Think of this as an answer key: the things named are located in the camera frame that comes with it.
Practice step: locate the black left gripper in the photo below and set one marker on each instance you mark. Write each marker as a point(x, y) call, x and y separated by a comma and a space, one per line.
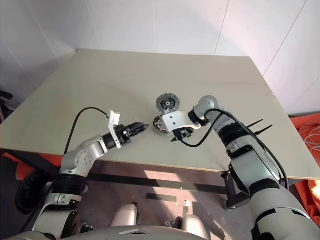
point(122, 137)

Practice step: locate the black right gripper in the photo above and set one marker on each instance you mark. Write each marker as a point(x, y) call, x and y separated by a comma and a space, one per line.
point(184, 133)

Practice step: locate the motor stator with copper windings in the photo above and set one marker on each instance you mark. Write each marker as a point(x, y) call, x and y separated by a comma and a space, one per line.
point(160, 133)

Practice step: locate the spoked grey rotor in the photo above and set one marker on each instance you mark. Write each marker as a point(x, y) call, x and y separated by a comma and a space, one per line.
point(158, 124)

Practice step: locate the round grey motor lid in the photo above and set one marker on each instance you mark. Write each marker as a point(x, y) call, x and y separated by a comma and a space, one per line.
point(167, 102)

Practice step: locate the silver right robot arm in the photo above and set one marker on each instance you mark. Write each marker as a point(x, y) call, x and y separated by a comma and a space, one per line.
point(250, 162)

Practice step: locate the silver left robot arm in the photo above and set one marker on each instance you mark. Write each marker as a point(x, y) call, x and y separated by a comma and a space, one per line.
point(82, 155)

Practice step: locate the black floor tape strip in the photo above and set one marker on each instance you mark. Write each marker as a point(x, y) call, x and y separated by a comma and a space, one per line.
point(161, 197)

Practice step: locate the pale rounded robot leg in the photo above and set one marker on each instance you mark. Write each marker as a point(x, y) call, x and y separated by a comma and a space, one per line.
point(193, 226)
point(125, 215)

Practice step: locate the grey robot torso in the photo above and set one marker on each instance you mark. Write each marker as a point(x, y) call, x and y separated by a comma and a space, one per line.
point(140, 233)

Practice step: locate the orange fabric under table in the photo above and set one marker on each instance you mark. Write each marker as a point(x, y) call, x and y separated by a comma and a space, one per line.
point(25, 173)

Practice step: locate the dark rounded speckled object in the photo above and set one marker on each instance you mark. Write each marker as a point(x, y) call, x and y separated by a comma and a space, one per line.
point(27, 195)

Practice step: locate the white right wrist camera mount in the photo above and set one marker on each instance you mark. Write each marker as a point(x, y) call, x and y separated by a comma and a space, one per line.
point(175, 120)

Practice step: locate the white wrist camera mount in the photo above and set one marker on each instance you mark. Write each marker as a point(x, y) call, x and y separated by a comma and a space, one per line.
point(175, 120)
point(114, 118)

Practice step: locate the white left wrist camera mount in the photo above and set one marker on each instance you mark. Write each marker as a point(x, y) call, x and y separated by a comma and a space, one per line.
point(114, 118)

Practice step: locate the black table frame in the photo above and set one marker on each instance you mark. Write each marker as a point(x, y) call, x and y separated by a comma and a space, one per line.
point(150, 183)

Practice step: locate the black object by wall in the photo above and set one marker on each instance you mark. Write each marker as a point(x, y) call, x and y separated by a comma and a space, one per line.
point(5, 100)

